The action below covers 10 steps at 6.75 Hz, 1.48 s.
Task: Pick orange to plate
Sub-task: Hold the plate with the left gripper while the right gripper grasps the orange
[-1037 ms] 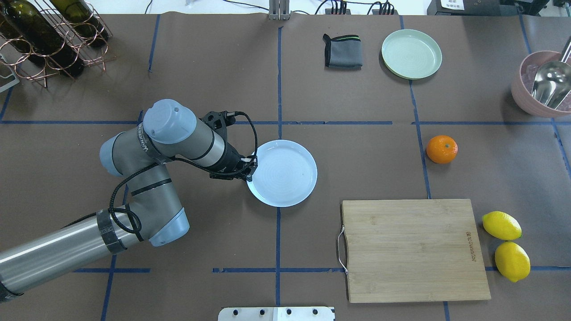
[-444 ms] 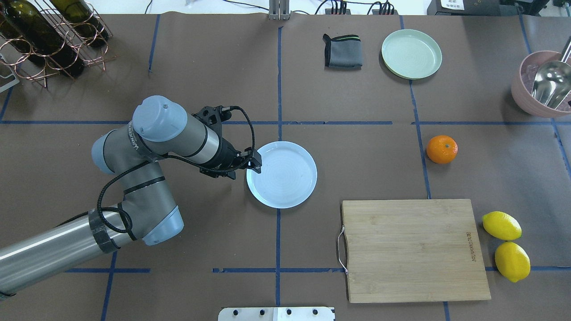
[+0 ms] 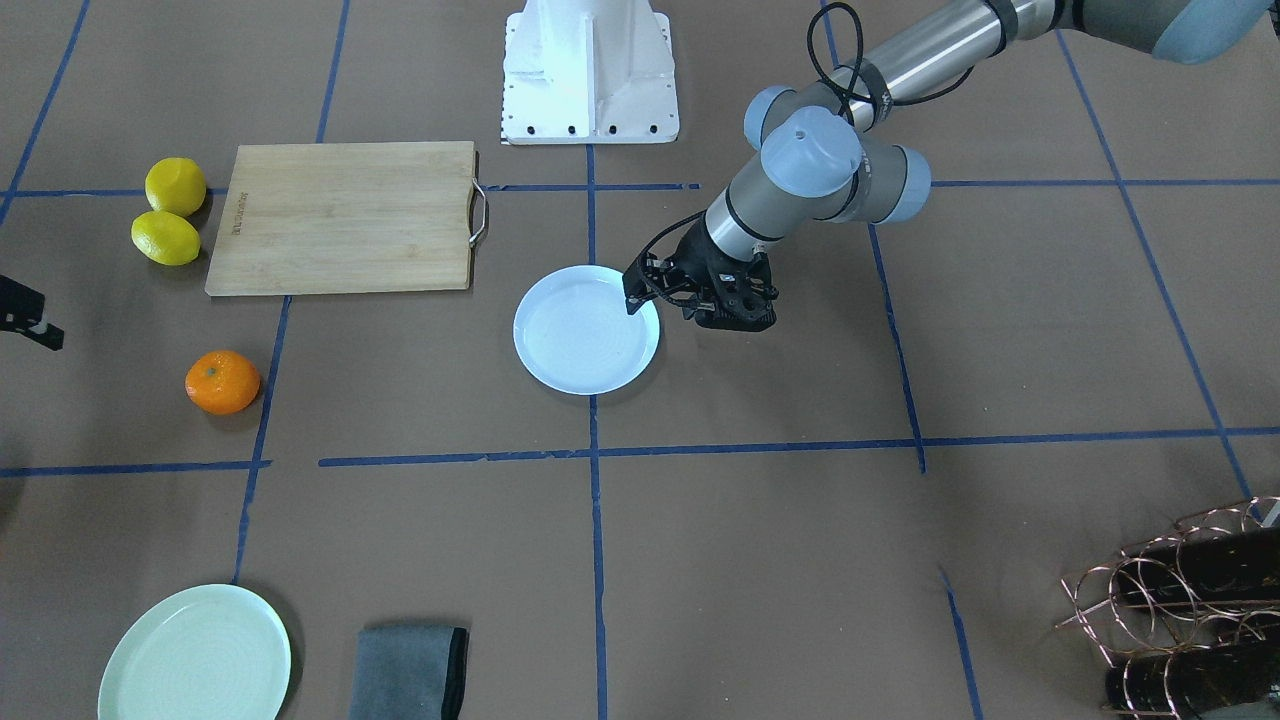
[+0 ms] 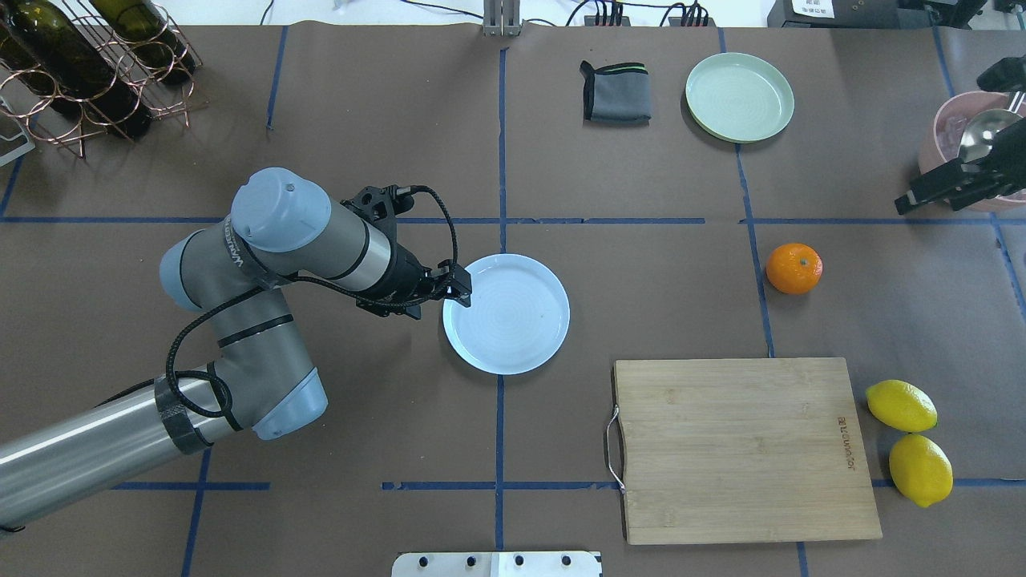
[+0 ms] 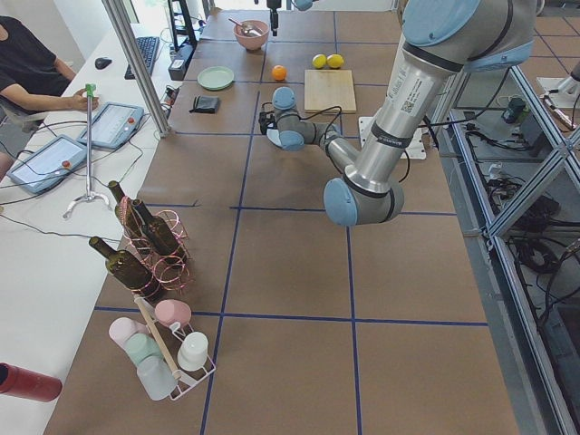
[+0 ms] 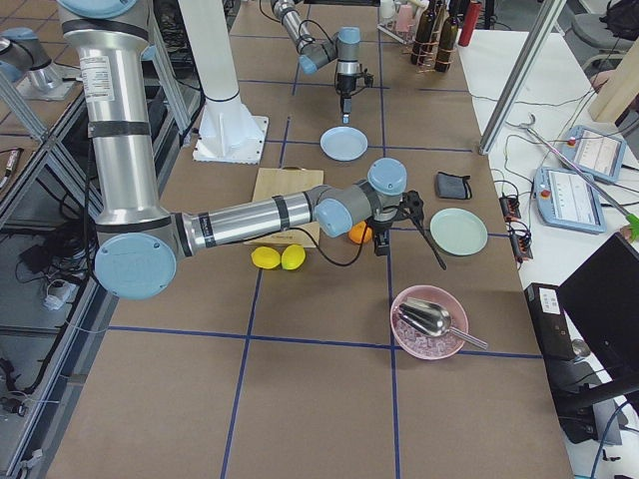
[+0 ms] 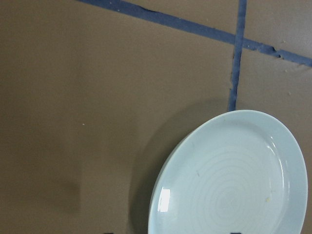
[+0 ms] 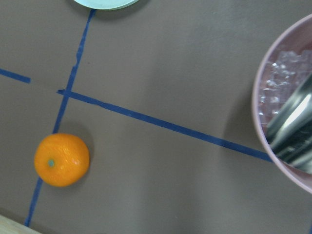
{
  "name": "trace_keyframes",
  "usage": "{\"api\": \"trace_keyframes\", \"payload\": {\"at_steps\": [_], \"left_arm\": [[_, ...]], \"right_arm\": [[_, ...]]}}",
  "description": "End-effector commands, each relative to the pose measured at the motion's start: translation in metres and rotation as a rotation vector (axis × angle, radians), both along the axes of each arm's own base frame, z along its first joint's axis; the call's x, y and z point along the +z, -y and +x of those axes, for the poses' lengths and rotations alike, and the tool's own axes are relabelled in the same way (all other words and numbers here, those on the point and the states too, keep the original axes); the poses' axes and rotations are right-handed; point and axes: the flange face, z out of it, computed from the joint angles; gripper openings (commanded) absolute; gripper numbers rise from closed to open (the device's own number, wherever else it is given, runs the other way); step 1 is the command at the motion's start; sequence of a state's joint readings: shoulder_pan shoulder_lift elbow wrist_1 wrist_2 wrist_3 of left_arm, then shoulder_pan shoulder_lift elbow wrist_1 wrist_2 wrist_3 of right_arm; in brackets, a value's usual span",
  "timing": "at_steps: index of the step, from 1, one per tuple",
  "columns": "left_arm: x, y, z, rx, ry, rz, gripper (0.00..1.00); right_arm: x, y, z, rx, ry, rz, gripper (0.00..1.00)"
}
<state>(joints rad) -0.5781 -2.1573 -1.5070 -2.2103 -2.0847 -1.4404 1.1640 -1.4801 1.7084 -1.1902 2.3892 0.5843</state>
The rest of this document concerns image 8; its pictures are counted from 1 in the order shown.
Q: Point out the orange fruit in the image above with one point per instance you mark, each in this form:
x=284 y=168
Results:
x=61 y=159

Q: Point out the pale green plate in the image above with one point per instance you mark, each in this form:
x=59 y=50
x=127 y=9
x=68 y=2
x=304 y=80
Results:
x=107 y=5

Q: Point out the metal scoop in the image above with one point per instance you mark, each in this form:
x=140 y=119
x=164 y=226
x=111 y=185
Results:
x=289 y=133

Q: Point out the ice cubes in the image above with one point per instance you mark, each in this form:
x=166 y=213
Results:
x=280 y=79

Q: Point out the pink bowl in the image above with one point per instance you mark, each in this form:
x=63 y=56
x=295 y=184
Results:
x=297 y=37

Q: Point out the wooden cutting board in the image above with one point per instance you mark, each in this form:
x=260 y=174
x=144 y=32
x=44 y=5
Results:
x=8 y=226

